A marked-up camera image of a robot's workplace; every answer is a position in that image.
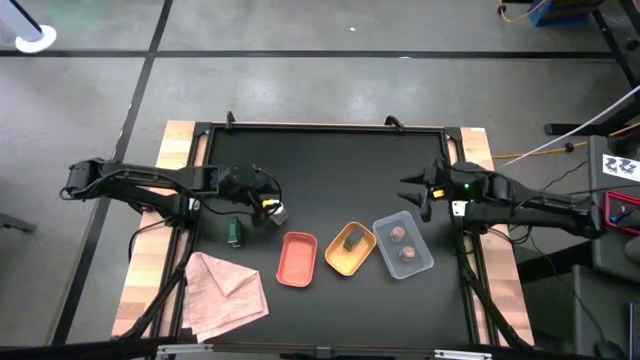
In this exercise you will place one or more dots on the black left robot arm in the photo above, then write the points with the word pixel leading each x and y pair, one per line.
pixel 150 177

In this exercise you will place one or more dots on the pink cloth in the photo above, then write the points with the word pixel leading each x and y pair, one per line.
pixel 222 295

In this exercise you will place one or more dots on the red device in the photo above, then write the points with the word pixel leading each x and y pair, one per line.
pixel 620 212

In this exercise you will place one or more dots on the blue box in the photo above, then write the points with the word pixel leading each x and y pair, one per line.
pixel 557 12

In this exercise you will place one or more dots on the grey equipment cabinet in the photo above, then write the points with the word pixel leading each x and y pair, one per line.
pixel 615 260

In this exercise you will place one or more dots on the white standing column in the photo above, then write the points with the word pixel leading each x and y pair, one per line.
pixel 35 37

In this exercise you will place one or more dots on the green spice tin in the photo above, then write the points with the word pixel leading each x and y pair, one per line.
pixel 234 231
pixel 353 240

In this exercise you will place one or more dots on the yellow plastic tray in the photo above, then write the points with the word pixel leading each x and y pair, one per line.
pixel 345 260

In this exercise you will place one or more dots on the clear plastic container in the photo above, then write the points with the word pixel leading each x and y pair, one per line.
pixel 420 265

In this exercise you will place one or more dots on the black desk leg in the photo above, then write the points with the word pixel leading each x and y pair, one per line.
pixel 590 122

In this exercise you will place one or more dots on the black clamp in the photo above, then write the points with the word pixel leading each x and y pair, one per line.
pixel 230 120
pixel 395 122

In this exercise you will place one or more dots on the white sticker black marks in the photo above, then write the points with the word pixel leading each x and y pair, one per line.
pixel 620 167

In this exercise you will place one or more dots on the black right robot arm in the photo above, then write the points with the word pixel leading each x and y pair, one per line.
pixel 540 205

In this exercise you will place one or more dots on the white label spice jar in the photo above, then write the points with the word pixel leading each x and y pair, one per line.
pixel 280 216

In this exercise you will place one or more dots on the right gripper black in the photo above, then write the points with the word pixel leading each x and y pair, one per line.
pixel 460 180

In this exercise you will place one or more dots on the orange plastic tray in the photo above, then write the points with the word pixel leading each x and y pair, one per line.
pixel 297 260

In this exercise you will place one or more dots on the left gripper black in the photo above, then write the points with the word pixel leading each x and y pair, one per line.
pixel 240 182

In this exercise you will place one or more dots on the grey stand foot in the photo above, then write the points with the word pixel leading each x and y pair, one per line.
pixel 17 223

